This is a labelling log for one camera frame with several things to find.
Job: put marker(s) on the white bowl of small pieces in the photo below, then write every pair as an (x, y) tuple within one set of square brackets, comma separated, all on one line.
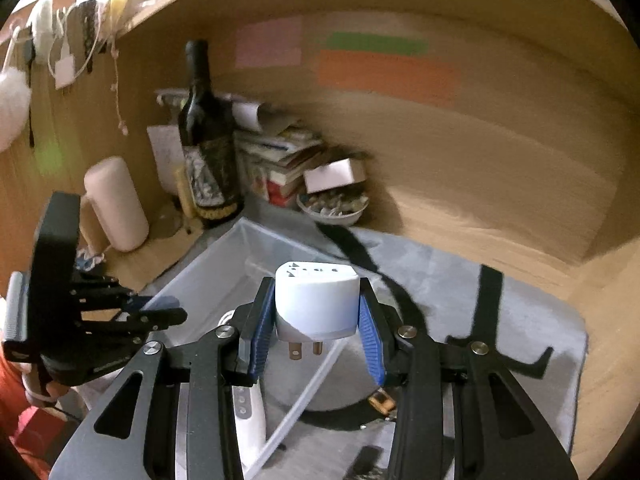
[(332, 207)]

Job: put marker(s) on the grey mat with black pattern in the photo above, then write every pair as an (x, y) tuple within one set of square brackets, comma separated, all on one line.
[(440, 280)]

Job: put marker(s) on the small white box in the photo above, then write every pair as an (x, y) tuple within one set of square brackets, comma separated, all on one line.
[(332, 172)]

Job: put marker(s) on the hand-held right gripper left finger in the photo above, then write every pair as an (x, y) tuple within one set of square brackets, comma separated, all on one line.
[(257, 342)]

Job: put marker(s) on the pink sticky note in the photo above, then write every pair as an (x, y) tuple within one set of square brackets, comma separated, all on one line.
[(267, 42)]

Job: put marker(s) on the green sticky note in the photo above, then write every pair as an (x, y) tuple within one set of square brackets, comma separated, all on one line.
[(375, 44)]

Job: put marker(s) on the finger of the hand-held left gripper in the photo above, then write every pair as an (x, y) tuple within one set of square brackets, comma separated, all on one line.
[(160, 319), (150, 303)]

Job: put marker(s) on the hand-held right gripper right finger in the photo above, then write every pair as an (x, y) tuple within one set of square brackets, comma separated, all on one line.
[(370, 342)]

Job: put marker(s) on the white wall rack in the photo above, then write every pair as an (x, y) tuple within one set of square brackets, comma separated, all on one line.
[(170, 96)]

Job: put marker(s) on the yellow tube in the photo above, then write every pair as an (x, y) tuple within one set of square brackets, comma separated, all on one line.
[(184, 195)]

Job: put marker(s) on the clear plastic storage bin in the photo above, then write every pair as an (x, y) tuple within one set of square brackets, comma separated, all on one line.
[(215, 265)]

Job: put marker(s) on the pink mug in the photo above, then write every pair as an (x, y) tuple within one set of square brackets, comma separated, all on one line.
[(117, 205)]

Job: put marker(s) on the black device with orange end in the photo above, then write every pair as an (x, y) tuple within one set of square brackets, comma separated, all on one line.
[(382, 403)]

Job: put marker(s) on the orange sticky note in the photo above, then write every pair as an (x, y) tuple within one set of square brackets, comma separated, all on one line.
[(390, 77)]

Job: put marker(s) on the yellow tassel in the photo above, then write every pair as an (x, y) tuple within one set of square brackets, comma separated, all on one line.
[(119, 7)]

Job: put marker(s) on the blue white crocheted item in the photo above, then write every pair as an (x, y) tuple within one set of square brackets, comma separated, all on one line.
[(90, 260)]

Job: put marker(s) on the white plug adapter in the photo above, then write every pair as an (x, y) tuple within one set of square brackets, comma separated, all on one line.
[(315, 300)]

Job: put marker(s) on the large white fluffy pom-pom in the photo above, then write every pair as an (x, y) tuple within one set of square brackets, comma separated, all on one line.
[(12, 105)]

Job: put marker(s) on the white hanging tag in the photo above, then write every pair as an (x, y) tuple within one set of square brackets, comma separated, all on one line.
[(64, 72)]

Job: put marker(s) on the orange red clothing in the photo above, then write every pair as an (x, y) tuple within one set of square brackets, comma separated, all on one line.
[(15, 410)]

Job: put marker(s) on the dark hanging card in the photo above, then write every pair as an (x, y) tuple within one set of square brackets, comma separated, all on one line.
[(87, 30)]

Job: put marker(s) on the white translucent container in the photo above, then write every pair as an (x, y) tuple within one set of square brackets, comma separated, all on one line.
[(165, 155)]

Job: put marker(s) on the stack of books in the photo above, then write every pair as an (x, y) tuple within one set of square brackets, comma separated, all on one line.
[(275, 160)]

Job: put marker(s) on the small white fluffy pom-pom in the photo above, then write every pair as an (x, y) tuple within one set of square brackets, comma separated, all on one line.
[(41, 27)]

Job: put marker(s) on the dark wine bottle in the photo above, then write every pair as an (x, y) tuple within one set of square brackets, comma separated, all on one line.
[(207, 160)]

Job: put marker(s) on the rolled white paper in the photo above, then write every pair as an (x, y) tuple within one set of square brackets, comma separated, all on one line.
[(250, 114)]

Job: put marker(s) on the white handheld device with buttons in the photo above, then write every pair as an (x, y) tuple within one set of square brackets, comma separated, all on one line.
[(248, 420)]

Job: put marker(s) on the brown cardboard sheet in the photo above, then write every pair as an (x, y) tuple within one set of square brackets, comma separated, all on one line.
[(160, 250)]

